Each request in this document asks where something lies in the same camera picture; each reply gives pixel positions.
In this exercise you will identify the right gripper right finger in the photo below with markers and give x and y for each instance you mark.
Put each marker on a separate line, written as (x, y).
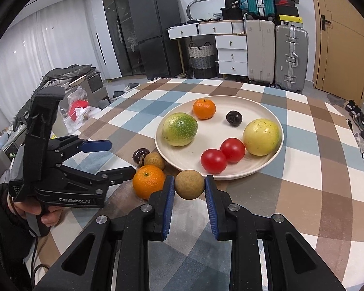
(291, 263)

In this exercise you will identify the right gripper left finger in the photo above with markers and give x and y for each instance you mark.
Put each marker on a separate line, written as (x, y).
(114, 253)

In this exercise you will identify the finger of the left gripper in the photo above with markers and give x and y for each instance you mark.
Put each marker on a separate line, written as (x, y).
(81, 181)
(64, 148)

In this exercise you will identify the brown longan front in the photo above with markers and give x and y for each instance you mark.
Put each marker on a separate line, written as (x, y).
(189, 184)

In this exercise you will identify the brown longan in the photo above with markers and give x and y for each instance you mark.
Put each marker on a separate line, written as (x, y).
(189, 184)
(154, 159)

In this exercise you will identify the large orange mandarin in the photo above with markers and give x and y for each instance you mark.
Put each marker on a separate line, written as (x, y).
(204, 109)

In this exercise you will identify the dark cherry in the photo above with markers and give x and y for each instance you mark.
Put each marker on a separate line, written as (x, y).
(234, 118)
(139, 156)

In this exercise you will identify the person's left hand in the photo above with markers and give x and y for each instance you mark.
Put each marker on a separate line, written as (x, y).
(32, 206)

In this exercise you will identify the red white plastic bag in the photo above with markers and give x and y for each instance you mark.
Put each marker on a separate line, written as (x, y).
(78, 107)

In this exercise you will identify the brown longan near cherry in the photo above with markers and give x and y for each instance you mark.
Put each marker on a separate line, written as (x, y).
(154, 159)

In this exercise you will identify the grey clothes pile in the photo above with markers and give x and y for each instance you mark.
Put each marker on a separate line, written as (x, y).
(57, 77)

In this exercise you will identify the green passion fruit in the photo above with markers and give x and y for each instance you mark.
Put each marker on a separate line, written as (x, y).
(179, 129)

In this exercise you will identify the red tomato front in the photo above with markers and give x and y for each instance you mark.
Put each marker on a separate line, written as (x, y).
(213, 161)

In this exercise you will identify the red tomato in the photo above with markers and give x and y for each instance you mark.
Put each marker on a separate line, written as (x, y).
(233, 149)
(213, 161)

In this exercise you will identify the cream round plate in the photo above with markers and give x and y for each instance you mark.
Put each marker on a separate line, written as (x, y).
(211, 133)

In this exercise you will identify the red tomato rear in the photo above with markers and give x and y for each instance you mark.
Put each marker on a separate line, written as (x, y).
(233, 149)

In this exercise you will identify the yellow passion fruit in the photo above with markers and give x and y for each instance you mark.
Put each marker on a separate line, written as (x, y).
(261, 136)

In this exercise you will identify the dark glass cabinet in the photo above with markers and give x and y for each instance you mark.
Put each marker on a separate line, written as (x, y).
(123, 36)

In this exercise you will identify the woven laundry basket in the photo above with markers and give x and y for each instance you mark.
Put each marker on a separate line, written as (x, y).
(202, 60)

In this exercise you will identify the black refrigerator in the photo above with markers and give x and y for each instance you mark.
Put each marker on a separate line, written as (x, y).
(151, 19)

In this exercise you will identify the white drawer cabinet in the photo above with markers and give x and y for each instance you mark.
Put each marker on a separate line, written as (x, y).
(230, 42)

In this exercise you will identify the silver suitcase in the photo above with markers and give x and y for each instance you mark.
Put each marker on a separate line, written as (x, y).
(291, 58)

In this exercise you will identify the beige suitcase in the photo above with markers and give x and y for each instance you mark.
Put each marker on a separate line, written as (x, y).
(260, 50)

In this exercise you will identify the wooden door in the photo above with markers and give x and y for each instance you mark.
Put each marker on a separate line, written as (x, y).
(339, 61)

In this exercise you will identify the yellow black box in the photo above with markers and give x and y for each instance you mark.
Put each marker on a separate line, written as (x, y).
(289, 20)

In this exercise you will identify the black shoe boxes stack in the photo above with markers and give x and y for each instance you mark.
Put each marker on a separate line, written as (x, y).
(286, 7)

